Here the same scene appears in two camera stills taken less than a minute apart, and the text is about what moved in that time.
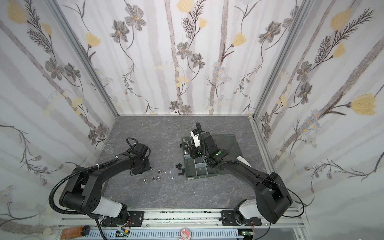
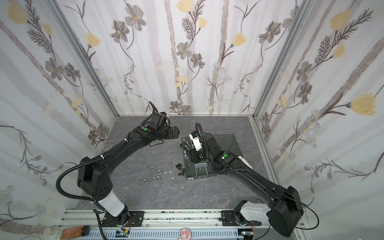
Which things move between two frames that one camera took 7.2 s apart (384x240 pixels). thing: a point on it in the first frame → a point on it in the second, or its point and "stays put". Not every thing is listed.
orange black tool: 75,232 stays put
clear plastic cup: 108,148 stays put
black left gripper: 148,162 → 171,135
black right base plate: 232,218 stays put
